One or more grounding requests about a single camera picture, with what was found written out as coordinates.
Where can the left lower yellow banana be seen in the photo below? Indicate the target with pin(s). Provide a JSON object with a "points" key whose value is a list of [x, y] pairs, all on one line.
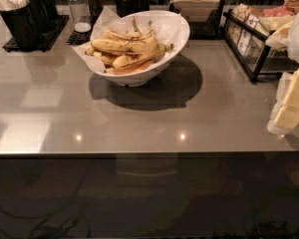
{"points": [[106, 58]]}

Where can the front yellow banana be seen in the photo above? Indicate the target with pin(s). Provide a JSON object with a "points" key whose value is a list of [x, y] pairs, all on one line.
{"points": [[134, 58]]}

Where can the black wire condiment rack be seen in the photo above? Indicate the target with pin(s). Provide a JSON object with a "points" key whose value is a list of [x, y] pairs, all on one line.
{"points": [[246, 29]]}

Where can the white paper bowl liner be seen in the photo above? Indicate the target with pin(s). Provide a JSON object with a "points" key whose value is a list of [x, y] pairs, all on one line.
{"points": [[169, 27]]}

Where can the large black grid mat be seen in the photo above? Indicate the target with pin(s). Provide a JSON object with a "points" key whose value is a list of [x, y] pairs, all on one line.
{"points": [[46, 40]]}

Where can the spotted yellow banana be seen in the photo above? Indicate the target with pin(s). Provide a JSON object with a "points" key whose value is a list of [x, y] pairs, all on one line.
{"points": [[122, 46]]}

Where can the rear black cutlery cup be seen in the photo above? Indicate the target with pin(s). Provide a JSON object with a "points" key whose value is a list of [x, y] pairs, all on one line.
{"points": [[44, 13]]}

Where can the glass salt shaker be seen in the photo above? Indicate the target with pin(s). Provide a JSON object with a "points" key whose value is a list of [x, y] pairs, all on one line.
{"points": [[80, 15]]}

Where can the white tilted bowl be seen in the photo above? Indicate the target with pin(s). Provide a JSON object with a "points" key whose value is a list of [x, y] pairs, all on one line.
{"points": [[139, 77]]}

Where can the black cutlery cup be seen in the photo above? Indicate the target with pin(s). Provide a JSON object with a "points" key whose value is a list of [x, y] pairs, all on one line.
{"points": [[19, 20], [44, 13]]}

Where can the small black grid mat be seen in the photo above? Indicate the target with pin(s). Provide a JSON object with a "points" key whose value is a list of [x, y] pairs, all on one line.
{"points": [[78, 38]]}

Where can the black napkin holder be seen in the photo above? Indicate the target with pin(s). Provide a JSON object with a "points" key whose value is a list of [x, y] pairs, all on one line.
{"points": [[203, 16]]}

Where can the front black cutlery cup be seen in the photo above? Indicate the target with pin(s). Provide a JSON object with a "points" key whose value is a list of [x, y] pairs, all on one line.
{"points": [[19, 20]]}

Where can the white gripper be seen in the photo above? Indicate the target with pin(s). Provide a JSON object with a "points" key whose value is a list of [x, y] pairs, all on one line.
{"points": [[287, 38]]}

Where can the back yellow banana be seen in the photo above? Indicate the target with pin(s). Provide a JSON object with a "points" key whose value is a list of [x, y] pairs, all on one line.
{"points": [[137, 34]]}

